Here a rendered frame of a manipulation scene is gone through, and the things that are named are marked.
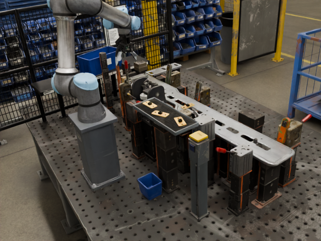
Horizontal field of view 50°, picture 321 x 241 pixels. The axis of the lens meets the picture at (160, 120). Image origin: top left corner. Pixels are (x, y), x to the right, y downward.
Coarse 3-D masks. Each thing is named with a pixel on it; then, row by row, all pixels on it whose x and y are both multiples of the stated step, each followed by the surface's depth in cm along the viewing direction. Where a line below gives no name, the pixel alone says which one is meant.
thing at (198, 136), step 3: (195, 132) 153; (198, 132) 153; (201, 132) 152; (189, 135) 151; (192, 135) 151; (195, 135) 151; (198, 135) 150; (201, 135) 150; (204, 135) 150; (207, 135) 150; (192, 138) 150; (195, 138) 149; (198, 138) 148; (201, 138) 148; (204, 138) 149; (198, 141) 148
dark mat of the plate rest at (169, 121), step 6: (156, 102) 181; (144, 108) 177; (150, 108) 176; (156, 108) 176; (162, 108) 175; (168, 108) 175; (150, 114) 170; (174, 114) 169; (180, 114) 168; (162, 120) 164; (168, 120) 164; (174, 120) 163; (186, 120) 163; (192, 120) 162; (168, 126) 159; (174, 126) 159; (180, 126) 158; (186, 126) 158
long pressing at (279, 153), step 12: (168, 84) 242; (180, 96) 223; (180, 108) 209; (204, 108) 207; (228, 120) 192; (216, 132) 181; (228, 132) 181; (240, 132) 180; (252, 132) 180; (240, 144) 171; (252, 144) 170; (264, 144) 169; (276, 144) 169; (264, 156) 161; (276, 156) 160; (288, 156) 160
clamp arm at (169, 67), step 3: (168, 66) 242; (171, 66) 243; (168, 69) 243; (171, 69) 244; (168, 72) 244; (168, 75) 245; (165, 78) 248; (168, 78) 245; (165, 81) 248; (168, 81) 246
